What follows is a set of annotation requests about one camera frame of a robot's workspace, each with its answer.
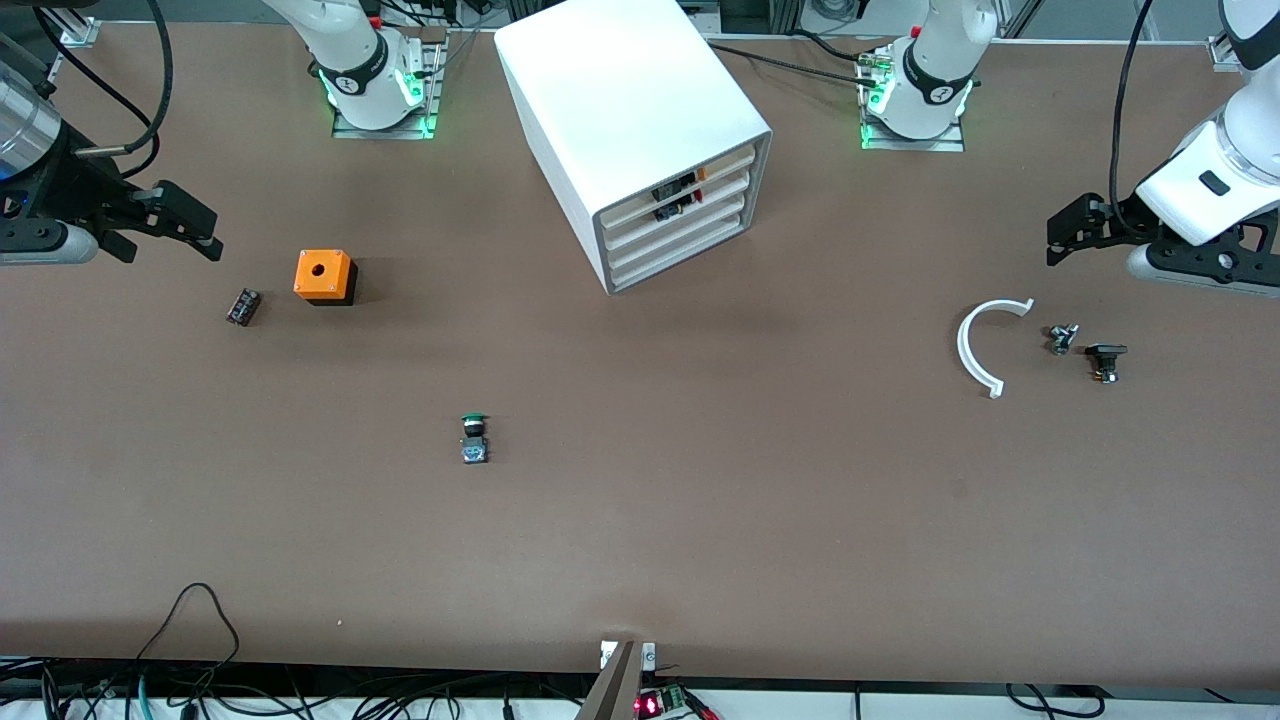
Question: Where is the white plastic drawer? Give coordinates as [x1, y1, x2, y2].
[609, 208, 751, 291]
[606, 188, 751, 273]

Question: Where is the cream drawer with parts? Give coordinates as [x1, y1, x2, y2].
[603, 167, 753, 256]
[600, 145, 756, 238]

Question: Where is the white drawer cabinet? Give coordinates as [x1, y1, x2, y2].
[494, 0, 774, 296]

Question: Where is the circuit board with red light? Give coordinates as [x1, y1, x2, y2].
[632, 685, 693, 720]

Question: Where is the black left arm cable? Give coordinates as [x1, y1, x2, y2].
[1108, 0, 1156, 236]

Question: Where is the orange button enclosure box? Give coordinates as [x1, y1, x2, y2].
[293, 249, 358, 307]

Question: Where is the small black switch part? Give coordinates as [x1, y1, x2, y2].
[1085, 343, 1129, 385]

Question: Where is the white curved plastic bracket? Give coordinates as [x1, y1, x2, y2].
[957, 298, 1035, 399]

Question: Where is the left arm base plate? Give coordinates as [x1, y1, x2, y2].
[858, 45, 967, 153]

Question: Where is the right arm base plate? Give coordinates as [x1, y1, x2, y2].
[332, 28, 446, 141]

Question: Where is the black cable behind cabinet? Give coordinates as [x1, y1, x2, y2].
[705, 43, 881, 89]

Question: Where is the black looped cable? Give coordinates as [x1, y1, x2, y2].
[135, 583, 241, 666]

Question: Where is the black curved cable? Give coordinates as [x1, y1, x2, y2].
[1003, 683, 1109, 719]

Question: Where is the grey metal mounting bracket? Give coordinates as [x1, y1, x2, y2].
[575, 640, 657, 720]

